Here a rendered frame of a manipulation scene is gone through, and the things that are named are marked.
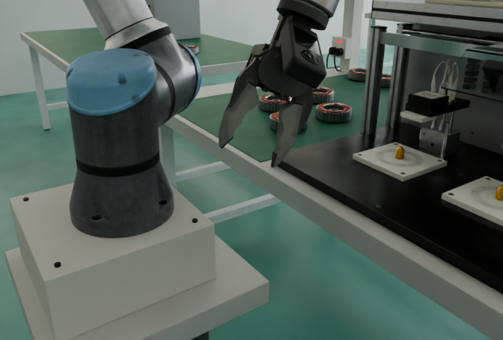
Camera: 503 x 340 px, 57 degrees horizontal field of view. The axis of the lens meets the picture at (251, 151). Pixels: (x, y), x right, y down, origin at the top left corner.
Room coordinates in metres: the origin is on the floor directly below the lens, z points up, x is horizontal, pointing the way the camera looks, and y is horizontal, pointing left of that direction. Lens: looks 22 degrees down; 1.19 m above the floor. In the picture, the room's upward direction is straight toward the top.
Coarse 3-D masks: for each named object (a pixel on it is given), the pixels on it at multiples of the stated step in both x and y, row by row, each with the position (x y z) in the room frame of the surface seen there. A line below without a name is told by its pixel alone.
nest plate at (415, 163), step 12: (396, 144) 1.07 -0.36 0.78; (360, 156) 0.99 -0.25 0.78; (372, 156) 0.99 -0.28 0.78; (384, 156) 0.99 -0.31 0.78; (408, 156) 0.99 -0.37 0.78; (420, 156) 0.99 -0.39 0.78; (432, 156) 0.99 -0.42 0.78; (384, 168) 0.92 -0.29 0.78; (396, 168) 0.92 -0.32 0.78; (408, 168) 0.92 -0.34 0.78; (420, 168) 0.92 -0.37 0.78; (432, 168) 0.93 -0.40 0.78
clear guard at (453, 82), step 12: (480, 48) 0.78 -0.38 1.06; (492, 48) 0.78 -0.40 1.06; (468, 60) 0.75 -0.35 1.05; (480, 60) 0.74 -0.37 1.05; (456, 72) 0.75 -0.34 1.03; (468, 72) 0.73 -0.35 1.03; (480, 72) 0.72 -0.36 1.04; (444, 84) 0.74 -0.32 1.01; (456, 84) 0.73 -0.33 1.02; (468, 84) 0.71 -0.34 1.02; (480, 84) 0.70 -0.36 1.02; (492, 84) 0.69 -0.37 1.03; (480, 96) 0.68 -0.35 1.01; (492, 96) 0.67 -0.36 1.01
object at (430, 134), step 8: (424, 128) 1.07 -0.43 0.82; (432, 128) 1.07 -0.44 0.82; (424, 136) 1.07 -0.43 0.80; (432, 136) 1.05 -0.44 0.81; (440, 136) 1.03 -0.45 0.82; (448, 136) 1.02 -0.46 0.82; (456, 136) 1.03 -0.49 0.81; (424, 144) 1.07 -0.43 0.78; (432, 144) 1.05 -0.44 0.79; (440, 144) 1.03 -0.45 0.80; (448, 144) 1.02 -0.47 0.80; (456, 144) 1.04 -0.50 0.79; (440, 152) 1.03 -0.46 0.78; (448, 152) 1.02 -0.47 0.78; (456, 152) 1.04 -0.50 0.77
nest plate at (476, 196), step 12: (480, 180) 0.86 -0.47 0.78; (492, 180) 0.86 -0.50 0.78; (444, 192) 0.80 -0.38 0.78; (456, 192) 0.80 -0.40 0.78; (468, 192) 0.80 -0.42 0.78; (480, 192) 0.80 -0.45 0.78; (492, 192) 0.80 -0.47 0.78; (456, 204) 0.77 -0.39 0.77; (468, 204) 0.75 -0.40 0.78; (480, 204) 0.75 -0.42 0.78; (492, 204) 0.75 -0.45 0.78; (492, 216) 0.71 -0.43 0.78
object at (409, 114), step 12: (420, 96) 1.01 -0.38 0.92; (432, 96) 1.01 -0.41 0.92; (444, 96) 1.01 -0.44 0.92; (408, 108) 1.03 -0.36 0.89; (420, 108) 1.00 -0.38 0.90; (432, 108) 0.98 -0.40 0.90; (444, 108) 1.00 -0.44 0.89; (456, 108) 1.03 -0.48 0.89; (420, 120) 0.97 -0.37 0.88; (432, 120) 1.08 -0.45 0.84; (444, 120) 1.06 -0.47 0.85
